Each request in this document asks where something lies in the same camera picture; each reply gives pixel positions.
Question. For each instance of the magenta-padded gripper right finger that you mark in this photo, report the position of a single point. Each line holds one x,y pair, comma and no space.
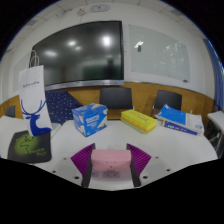
140,158

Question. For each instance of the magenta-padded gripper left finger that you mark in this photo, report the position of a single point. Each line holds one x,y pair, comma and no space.
81,158

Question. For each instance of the yellow box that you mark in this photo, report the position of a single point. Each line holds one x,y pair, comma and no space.
138,120

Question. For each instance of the blue tissue box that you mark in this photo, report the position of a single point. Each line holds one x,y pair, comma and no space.
89,120

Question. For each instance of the dark blue book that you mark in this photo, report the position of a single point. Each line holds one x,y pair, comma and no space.
176,127

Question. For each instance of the blue and white booklet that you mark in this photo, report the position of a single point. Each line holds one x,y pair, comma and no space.
176,116

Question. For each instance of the black chair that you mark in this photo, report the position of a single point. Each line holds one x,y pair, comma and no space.
116,98
168,99

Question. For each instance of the white paper bag blue deer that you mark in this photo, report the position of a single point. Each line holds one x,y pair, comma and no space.
31,93

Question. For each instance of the dark grey chair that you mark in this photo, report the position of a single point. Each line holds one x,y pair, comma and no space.
10,111

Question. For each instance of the white side table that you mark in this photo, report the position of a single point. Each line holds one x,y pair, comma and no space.
216,117

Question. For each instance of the glass whiteboard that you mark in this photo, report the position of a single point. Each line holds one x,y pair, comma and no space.
160,53

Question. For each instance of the black whiteboard eraser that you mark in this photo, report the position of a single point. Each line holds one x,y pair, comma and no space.
139,48

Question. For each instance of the large black wall screen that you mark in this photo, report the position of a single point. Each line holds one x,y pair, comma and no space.
80,53

